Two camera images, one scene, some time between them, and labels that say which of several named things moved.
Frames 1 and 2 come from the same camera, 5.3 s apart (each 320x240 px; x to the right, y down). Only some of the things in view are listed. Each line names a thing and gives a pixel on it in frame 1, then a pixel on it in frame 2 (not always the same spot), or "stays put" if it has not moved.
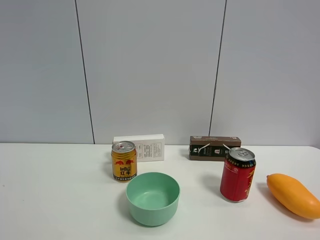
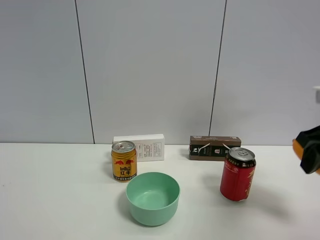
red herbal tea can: (237, 174) stays put
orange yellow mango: (294, 195) → (298, 150)
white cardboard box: (149, 147) stays put
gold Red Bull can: (124, 163) stays put
